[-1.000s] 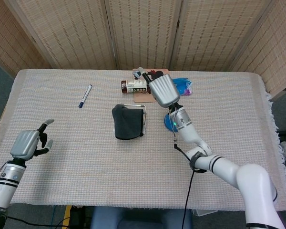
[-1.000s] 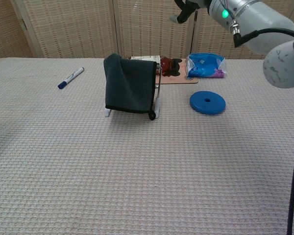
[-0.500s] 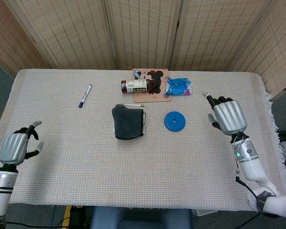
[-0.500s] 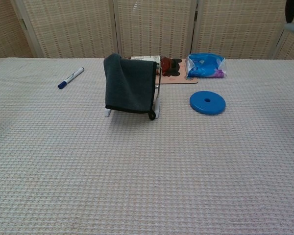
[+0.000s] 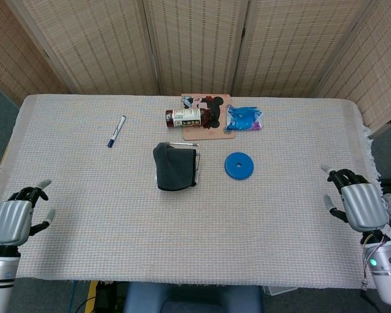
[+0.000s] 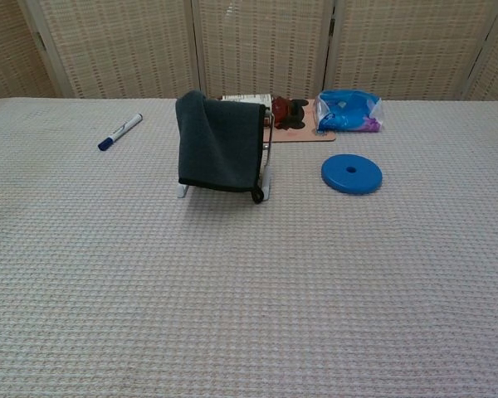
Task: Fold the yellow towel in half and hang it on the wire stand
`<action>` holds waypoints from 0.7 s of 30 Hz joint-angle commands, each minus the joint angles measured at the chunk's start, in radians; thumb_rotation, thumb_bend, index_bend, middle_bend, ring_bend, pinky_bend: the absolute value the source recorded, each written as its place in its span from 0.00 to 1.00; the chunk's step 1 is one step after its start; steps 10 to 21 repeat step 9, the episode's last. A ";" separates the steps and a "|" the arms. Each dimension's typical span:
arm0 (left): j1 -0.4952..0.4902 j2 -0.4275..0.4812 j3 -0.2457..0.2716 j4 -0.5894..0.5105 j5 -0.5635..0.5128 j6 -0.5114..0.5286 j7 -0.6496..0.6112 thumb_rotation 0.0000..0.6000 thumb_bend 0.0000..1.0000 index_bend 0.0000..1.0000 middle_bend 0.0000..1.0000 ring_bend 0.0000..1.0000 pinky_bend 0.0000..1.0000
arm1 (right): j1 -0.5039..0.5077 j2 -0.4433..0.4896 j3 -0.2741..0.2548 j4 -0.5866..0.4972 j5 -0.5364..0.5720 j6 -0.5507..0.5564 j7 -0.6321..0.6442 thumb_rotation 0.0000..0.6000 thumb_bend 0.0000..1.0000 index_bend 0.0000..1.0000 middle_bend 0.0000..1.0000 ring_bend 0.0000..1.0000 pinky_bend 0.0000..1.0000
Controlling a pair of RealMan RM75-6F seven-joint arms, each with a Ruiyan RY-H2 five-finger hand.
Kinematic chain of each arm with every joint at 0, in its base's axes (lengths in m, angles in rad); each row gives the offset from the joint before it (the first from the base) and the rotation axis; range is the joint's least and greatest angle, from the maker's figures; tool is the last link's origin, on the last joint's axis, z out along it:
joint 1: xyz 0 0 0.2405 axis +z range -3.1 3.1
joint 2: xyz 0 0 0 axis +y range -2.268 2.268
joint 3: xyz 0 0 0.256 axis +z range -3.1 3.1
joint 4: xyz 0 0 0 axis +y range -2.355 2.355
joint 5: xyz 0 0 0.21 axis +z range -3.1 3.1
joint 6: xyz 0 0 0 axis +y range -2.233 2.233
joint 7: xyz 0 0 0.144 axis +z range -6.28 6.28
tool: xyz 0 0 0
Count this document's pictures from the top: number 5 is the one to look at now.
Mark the blue white marker pen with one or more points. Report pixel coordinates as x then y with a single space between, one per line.
117 130

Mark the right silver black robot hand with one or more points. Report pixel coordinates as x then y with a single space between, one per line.
365 205

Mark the blue chair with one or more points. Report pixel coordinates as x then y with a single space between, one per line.
195 300

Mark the red brown labelled bottle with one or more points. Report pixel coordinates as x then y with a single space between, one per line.
185 118

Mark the yellow cloth with black back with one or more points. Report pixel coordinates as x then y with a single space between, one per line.
174 169

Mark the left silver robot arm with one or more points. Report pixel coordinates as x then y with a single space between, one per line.
0 277

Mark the woven folding screen panel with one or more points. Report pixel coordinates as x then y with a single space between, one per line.
13 49
195 42
97 42
296 42
384 65

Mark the blue plastic disc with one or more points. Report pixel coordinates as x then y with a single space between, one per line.
233 169

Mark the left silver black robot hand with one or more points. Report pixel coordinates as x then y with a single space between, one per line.
13 221

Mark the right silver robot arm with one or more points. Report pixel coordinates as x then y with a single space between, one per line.
387 277

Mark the blue tissue pack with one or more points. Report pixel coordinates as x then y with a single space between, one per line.
244 119

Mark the white woven tablecloth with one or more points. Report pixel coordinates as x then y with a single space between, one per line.
195 228

